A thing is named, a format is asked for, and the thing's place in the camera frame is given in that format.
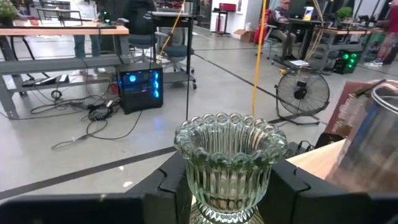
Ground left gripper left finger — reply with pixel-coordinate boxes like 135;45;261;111
126;152;193;224

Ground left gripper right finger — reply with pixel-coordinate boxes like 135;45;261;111
259;158;371;224

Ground green glass candle holder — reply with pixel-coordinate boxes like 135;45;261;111
173;112;289;224

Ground glass jar with brown contents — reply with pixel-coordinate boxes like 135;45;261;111
315;79;398;194

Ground black computer tower blue lights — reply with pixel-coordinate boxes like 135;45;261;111
115;61;164;115

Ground computer tower green lights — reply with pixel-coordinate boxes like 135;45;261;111
333;49;363;75

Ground person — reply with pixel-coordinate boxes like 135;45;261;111
363;0;398;68
267;0;299;62
70;0;106;77

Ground cardboard box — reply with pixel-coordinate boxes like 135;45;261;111
231;28;256;44

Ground black office chair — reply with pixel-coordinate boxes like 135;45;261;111
124;0;195;72

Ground dark work desk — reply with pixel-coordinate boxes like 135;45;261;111
287;17;386;72

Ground wooden top grey desk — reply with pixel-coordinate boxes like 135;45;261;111
0;20;131;121

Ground red cabinet on stand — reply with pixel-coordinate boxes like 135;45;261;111
213;2;237;35

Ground green potted plant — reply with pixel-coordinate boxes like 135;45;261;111
0;0;19;24

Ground black floor cable bundle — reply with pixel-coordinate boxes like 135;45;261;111
0;90;144;150

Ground black wire floor fan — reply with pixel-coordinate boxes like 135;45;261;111
275;67;331;126

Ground yellow hanging cable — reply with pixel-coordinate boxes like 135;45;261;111
251;0;268;118

